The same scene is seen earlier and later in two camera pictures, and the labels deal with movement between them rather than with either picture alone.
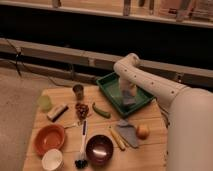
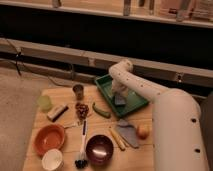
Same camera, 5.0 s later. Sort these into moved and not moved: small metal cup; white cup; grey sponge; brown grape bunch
Moved: grey sponge
Not moved: small metal cup; white cup; brown grape bunch
